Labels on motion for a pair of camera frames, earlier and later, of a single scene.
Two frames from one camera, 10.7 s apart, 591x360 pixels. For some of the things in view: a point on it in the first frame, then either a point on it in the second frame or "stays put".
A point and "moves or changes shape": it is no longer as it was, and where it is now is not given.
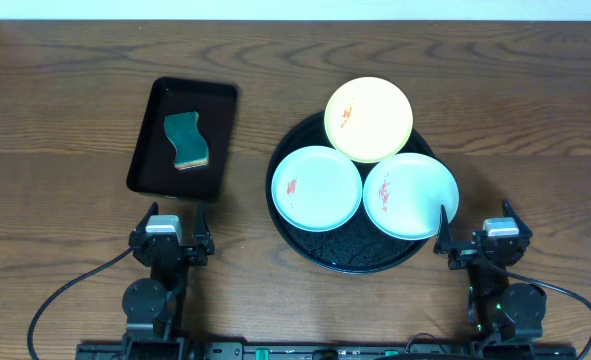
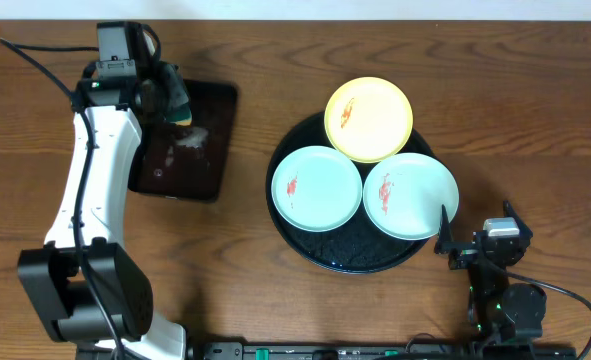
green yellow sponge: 192,148 moves or changes shape
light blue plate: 317,189 stays put
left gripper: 170,248 to 173,87
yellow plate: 368,119 stays put
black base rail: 321,351 stays put
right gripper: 463,255 stays put
